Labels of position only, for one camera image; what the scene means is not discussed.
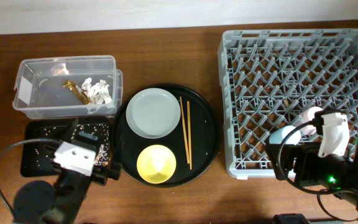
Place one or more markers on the round black tray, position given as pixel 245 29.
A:
pixel 205 134

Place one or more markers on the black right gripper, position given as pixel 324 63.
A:
pixel 305 154

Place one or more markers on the black rectangular tray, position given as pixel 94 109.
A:
pixel 36 157

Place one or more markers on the gold snack wrapper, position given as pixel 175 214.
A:
pixel 77 91

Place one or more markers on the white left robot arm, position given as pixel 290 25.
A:
pixel 41 202

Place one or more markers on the food scraps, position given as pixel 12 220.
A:
pixel 102 158

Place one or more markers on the grey dishwasher rack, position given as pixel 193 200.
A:
pixel 259 69

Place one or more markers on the white tissue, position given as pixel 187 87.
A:
pixel 97 93

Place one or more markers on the light blue cup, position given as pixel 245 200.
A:
pixel 279 135

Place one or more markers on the clear plastic bin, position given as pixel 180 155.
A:
pixel 40 93

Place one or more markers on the pink cup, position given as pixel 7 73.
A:
pixel 306 116

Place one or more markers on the grey plate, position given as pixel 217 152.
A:
pixel 153 113

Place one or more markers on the yellow bowl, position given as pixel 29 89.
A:
pixel 156 164

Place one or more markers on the small scrap in rack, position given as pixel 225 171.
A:
pixel 286 102

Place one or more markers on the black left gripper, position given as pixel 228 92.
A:
pixel 101 172

